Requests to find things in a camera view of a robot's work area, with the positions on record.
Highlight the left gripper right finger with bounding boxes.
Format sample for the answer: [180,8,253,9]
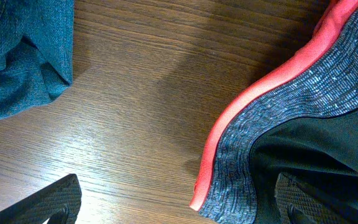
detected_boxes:
[275,172,349,224]

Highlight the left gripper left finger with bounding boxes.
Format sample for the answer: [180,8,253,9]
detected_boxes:
[0,174,82,224]

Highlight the black pants red waistband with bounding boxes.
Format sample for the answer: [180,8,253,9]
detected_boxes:
[190,1,358,223]

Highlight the folded blue jeans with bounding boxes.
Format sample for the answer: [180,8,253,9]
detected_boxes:
[0,0,74,119]

